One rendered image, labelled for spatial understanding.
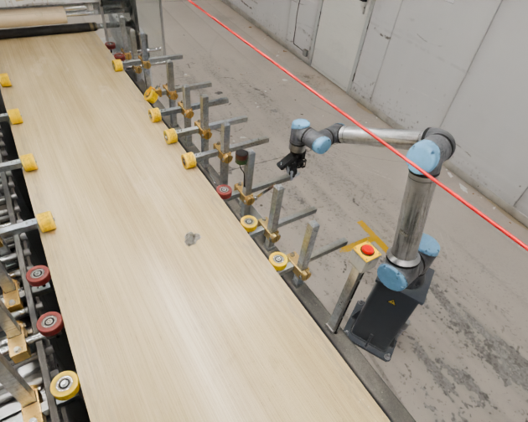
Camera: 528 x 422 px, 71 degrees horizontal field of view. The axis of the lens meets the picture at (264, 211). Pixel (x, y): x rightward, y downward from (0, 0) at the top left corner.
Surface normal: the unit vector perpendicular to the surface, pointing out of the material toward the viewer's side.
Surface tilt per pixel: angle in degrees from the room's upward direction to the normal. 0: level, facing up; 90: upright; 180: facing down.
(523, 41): 90
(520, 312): 0
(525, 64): 90
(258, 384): 0
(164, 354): 0
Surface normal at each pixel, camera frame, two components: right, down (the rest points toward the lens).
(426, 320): 0.10, -0.72
